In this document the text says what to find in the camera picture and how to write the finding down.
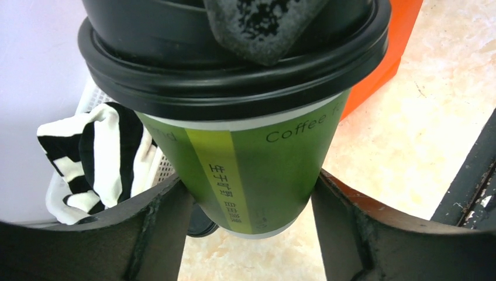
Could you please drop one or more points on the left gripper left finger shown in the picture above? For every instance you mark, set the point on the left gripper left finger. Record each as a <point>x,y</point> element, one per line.
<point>140,239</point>

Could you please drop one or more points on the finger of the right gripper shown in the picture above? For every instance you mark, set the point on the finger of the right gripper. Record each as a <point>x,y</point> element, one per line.
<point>261,32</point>

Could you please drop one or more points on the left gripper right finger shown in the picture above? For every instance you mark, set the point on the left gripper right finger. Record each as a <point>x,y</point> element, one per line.
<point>363,239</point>

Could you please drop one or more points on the white plastic basket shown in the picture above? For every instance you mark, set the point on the white plastic basket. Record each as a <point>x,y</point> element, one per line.
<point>77,174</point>

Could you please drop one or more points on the black white striped cloth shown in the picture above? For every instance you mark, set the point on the black white striped cloth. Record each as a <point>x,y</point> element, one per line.
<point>97,159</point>

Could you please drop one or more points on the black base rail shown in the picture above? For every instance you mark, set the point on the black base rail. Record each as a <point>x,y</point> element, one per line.
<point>470,199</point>

